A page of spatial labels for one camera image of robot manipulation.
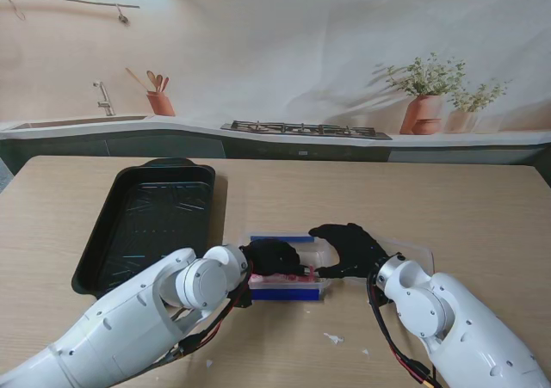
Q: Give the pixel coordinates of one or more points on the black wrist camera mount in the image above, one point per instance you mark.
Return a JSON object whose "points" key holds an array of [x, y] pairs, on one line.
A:
{"points": [[244, 298], [381, 297]]}

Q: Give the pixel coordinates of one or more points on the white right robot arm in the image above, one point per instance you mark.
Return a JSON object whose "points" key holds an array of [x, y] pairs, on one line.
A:
{"points": [[465, 319]]}

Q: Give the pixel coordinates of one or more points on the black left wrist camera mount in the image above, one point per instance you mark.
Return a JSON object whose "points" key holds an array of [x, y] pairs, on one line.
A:
{"points": [[244, 298]]}

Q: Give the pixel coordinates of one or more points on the printed kitchen backdrop cloth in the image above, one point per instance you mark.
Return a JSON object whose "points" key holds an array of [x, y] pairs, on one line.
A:
{"points": [[275, 61]]}

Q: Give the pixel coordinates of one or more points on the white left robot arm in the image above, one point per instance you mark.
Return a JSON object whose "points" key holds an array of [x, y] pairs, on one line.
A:
{"points": [[129, 319]]}

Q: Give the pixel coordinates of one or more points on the clear plastic container blue flaps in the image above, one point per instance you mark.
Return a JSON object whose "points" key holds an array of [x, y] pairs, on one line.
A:
{"points": [[284, 294]]}

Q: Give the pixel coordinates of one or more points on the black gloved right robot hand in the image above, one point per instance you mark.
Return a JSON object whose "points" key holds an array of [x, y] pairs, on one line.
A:
{"points": [[357, 250]]}

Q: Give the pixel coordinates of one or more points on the large white paper scrap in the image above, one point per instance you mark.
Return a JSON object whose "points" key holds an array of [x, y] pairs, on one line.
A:
{"points": [[335, 339]]}

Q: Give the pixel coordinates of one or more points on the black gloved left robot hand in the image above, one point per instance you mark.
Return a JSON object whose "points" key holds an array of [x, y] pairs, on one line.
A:
{"points": [[271, 256]]}

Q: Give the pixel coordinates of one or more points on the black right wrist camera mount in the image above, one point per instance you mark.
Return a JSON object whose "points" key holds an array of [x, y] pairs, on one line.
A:
{"points": [[381, 297]]}

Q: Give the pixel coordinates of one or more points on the clear lid with blue label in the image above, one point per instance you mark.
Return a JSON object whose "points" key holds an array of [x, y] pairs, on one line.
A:
{"points": [[413, 250]]}

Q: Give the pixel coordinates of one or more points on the black baking tray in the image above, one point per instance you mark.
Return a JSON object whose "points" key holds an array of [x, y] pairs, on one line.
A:
{"points": [[150, 198]]}

